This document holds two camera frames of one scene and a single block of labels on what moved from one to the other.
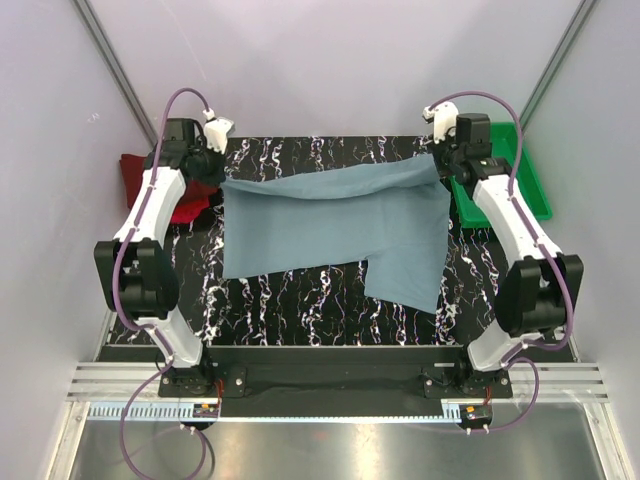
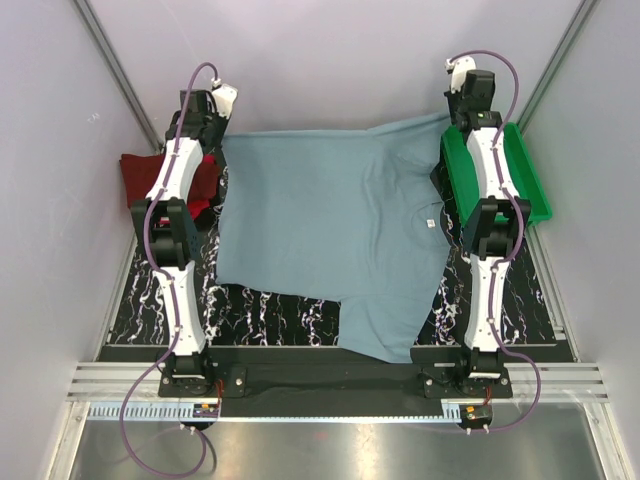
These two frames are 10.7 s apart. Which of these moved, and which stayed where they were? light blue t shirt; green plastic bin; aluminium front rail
Moved: light blue t shirt
Stayed: aluminium front rail; green plastic bin
